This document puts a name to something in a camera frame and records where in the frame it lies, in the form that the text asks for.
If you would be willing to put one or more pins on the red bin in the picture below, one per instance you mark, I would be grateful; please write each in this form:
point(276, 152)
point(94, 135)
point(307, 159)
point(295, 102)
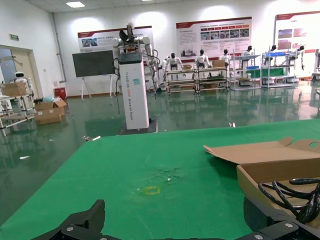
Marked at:
point(60, 93)

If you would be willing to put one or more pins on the green table cloth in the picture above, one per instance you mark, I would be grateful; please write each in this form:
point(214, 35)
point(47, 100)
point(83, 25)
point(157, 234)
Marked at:
point(125, 162)

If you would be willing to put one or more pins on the white humanoid robot black head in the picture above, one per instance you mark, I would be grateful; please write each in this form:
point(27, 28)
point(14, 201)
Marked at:
point(247, 53)
point(203, 58)
point(173, 61)
point(299, 53)
point(225, 56)
point(271, 53)

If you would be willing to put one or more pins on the black box atop pedestal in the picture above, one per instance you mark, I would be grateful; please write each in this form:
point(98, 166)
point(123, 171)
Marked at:
point(130, 58)

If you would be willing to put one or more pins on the teal stuff in box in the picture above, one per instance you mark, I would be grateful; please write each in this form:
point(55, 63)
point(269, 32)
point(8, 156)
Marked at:
point(50, 99)

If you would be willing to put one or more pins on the ceiling light panel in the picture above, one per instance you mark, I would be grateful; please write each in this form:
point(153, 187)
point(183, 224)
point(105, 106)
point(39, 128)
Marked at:
point(74, 4)

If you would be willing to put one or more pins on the cardboard box, torn rim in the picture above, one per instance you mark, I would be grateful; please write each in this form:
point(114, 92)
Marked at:
point(262, 152)

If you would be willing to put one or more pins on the white pipe rack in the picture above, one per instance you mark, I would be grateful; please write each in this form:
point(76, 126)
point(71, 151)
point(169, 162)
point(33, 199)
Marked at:
point(17, 117)

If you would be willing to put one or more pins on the metal clip with white tag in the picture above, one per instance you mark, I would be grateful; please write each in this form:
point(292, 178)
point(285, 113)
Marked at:
point(96, 138)

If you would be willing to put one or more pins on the small white round-head robot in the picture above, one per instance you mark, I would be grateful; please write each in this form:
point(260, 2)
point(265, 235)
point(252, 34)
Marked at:
point(18, 75)

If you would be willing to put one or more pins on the red white wall poster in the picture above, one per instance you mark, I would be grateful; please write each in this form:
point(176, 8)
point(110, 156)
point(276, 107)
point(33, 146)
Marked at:
point(190, 37)
point(300, 25)

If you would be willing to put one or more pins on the black pedestal base plate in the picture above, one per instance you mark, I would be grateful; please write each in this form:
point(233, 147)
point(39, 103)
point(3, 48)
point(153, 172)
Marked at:
point(152, 125)

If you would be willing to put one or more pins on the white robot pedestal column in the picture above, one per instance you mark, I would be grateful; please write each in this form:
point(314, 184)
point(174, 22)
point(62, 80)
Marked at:
point(135, 100)

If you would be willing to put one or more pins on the yellow tape mark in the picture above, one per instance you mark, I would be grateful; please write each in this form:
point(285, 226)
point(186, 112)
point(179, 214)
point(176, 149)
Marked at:
point(153, 193)

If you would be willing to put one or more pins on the wooden top workbench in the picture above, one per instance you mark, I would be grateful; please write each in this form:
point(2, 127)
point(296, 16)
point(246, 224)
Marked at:
point(181, 71)
point(212, 68)

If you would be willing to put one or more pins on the white floor litter scrap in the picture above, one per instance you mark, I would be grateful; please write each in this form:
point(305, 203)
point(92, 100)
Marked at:
point(25, 157)

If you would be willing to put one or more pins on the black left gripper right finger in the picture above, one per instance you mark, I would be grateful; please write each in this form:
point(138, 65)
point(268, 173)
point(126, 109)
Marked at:
point(280, 222)

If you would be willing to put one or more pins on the dark screen on white stand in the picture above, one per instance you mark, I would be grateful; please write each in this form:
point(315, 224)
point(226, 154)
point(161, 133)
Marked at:
point(92, 63)

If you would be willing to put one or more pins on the grey wall pipe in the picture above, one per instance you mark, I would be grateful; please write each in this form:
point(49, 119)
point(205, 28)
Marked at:
point(60, 53)

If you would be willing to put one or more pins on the beige door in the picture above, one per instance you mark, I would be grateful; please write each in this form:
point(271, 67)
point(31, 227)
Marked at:
point(23, 62)

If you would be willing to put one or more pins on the green exit sign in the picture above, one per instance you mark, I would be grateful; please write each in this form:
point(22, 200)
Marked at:
point(14, 37)

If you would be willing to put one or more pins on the clear crumpled tape scraps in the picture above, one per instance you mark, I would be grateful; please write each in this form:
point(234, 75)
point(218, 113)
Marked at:
point(168, 179)

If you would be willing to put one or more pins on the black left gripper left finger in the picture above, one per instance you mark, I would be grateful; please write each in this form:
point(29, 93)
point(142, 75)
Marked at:
point(85, 220)

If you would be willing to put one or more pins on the white metal shelf rack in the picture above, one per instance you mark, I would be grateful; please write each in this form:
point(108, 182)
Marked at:
point(246, 56)
point(280, 65)

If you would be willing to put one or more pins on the closed cardboard box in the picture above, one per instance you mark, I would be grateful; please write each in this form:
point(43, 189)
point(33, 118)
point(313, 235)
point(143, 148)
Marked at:
point(47, 119)

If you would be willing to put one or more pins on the open cardboard box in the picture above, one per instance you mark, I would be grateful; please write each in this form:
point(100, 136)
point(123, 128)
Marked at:
point(50, 107)

